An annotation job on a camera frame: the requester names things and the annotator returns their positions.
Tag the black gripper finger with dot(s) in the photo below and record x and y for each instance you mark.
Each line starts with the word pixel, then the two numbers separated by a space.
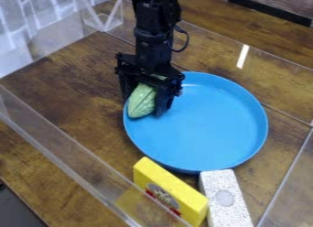
pixel 166 93
pixel 127 85

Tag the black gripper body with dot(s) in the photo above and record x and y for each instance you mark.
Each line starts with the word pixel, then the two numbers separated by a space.
pixel 160 74

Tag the green bitter gourd toy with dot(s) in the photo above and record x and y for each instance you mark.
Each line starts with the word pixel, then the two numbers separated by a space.
pixel 142 101

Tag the blue round tray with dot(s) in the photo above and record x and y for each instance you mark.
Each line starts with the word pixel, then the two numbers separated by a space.
pixel 213 130

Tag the white speckled block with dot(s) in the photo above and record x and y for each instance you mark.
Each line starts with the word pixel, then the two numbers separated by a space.
pixel 226 208

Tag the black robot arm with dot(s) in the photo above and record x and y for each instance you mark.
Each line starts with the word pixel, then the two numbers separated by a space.
pixel 157 17

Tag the white curtain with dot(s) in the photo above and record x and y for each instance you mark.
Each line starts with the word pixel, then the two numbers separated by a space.
pixel 40 26

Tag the yellow sponge block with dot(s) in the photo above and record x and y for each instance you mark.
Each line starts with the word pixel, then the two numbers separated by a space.
pixel 174 193

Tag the clear acrylic enclosure wall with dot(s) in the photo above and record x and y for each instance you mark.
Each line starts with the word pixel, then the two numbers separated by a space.
pixel 66 156

